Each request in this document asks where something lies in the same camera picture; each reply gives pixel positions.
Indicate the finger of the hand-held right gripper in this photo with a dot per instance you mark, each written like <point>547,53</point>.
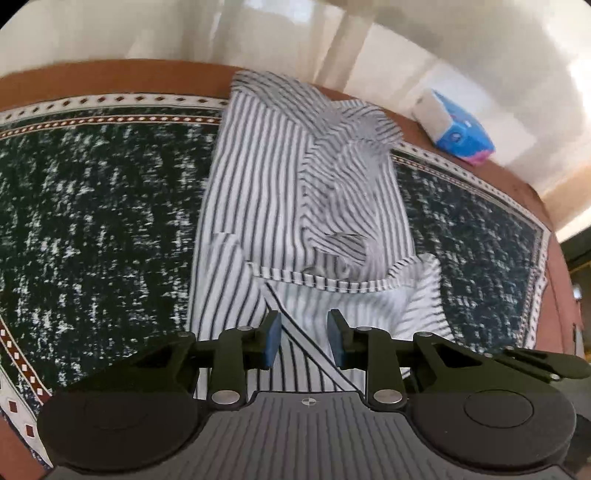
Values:
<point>545,363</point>

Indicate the blue white tissue pack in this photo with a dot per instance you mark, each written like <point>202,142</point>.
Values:
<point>455,129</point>

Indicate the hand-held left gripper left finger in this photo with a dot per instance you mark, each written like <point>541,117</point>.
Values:
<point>272,342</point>

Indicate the blue white striped shirt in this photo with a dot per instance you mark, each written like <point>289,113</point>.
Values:
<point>268,184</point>

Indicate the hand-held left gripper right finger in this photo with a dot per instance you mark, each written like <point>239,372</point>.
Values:
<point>335,341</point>

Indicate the dark patterned rug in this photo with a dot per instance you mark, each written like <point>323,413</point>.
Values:
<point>92,221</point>

